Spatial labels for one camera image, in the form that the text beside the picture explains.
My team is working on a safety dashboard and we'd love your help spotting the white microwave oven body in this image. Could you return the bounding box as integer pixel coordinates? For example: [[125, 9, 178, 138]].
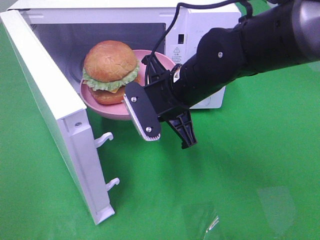
[[0, 0, 177, 109]]

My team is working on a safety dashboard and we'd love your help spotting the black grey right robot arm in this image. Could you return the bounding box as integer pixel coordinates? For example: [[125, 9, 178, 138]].
[[124, 0, 320, 149]]

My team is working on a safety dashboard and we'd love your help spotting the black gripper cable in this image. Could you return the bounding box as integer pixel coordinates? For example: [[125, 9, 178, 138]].
[[144, 0, 253, 87]]

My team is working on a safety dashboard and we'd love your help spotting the white microwave door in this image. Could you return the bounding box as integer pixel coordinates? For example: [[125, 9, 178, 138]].
[[0, 10, 120, 225]]

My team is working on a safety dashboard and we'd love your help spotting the green table mat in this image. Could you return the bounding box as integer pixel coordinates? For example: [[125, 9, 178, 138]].
[[0, 28, 320, 240]]

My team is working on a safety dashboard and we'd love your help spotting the burger with lettuce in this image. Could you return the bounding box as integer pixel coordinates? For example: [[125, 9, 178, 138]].
[[82, 40, 140, 105]]

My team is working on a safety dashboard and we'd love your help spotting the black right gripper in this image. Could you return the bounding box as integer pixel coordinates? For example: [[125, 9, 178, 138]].
[[124, 64, 198, 149]]

